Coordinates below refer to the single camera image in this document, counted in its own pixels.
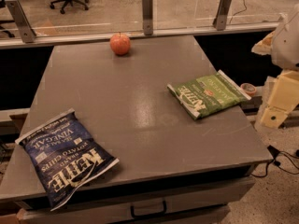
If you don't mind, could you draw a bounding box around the black floor cable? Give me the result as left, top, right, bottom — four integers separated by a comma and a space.
250, 145, 299, 179

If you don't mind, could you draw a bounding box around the left metal glass bracket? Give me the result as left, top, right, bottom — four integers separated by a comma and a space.
6, 0, 36, 43

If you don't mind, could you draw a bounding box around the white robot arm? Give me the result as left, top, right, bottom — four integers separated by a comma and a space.
251, 4, 299, 128

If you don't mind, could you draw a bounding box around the orange tape roll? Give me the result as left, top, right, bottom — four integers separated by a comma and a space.
240, 83, 257, 97

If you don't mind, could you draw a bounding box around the middle metal glass bracket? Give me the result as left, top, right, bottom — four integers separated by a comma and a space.
142, 0, 153, 35

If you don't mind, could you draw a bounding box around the metal glass bracket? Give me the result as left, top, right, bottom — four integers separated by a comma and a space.
142, 0, 153, 35
6, 0, 36, 43
213, 0, 232, 31

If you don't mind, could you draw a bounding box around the grey table drawer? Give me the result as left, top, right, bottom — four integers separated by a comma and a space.
18, 176, 254, 224

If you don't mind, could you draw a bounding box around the right metal glass bracket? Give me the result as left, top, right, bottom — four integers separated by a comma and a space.
213, 0, 232, 31

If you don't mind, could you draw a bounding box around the black drawer handle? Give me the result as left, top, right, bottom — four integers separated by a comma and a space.
130, 201, 167, 219

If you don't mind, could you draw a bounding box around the blue Kettle chip bag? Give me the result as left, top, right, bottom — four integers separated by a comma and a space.
16, 109, 119, 211

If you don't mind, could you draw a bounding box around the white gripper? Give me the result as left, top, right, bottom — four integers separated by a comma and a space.
251, 32, 299, 128

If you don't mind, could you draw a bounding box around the green jalapeno chip bag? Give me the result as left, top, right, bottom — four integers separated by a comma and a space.
167, 70, 251, 120

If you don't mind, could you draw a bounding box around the red apple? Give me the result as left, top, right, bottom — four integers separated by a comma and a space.
109, 33, 131, 55

